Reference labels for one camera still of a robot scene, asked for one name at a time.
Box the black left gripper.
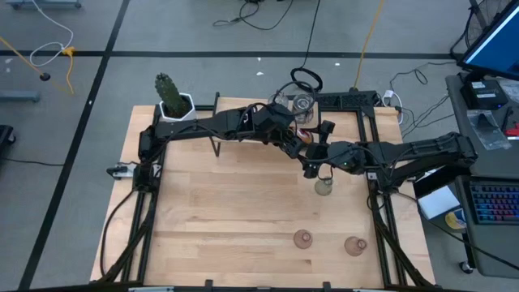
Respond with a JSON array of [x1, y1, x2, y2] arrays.
[[253, 104, 313, 161]]

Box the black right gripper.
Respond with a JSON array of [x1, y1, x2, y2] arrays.
[[302, 120, 368, 179]]

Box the glass jar with silver lid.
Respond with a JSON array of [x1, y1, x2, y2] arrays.
[[290, 92, 316, 125]]

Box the ribbed metal candle tin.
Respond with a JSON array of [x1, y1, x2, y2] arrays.
[[267, 92, 291, 109]]

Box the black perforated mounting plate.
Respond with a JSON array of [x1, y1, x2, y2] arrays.
[[311, 89, 379, 111]]

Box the wooden shelf riser black legs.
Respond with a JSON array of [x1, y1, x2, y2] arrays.
[[208, 91, 324, 162]]

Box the green cactus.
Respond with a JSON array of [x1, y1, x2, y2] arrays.
[[154, 72, 191, 119]]

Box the white box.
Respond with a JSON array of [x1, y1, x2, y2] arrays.
[[417, 185, 462, 221]]

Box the clear plastic bag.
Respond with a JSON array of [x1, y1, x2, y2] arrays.
[[465, 108, 513, 152]]

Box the small black computer box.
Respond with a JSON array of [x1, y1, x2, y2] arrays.
[[460, 79, 508, 110]]

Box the grey desk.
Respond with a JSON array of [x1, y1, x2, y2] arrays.
[[444, 74, 519, 180]]

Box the backlit rainbow keyboard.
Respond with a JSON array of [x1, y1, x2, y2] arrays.
[[469, 181, 519, 226]]

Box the grey wheeled cart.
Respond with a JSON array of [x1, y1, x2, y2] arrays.
[[453, 174, 519, 281]]

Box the computer monitor blue screen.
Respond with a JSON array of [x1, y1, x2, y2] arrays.
[[461, 0, 519, 82]]

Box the grey floor bar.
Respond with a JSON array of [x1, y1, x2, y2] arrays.
[[0, 89, 41, 103]]

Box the grey cart base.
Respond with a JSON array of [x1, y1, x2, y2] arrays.
[[6, 0, 83, 11]]

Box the black coiled power cable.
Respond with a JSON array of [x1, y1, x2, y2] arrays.
[[290, 0, 324, 94]]

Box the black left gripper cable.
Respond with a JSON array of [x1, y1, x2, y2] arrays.
[[273, 79, 320, 107]]

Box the thin black floor cable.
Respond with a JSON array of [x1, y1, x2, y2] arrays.
[[0, 157, 54, 167], [388, 60, 459, 129], [213, 0, 295, 32]]

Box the black metal table frame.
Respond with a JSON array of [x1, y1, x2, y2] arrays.
[[89, 89, 437, 292]]

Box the long yellow cable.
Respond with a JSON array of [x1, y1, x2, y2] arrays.
[[354, 0, 385, 91]]

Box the silver left base bracket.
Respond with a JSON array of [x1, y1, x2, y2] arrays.
[[106, 162, 137, 180]]

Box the black wire floor fan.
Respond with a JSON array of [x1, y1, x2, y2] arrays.
[[450, 0, 515, 62]]

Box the black left base cable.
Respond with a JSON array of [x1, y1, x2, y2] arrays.
[[99, 188, 137, 281]]

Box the yellow floor cable with plug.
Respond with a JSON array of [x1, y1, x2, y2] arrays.
[[0, 36, 77, 95]]

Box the white floor cable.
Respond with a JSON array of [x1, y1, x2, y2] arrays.
[[29, 0, 75, 68]]

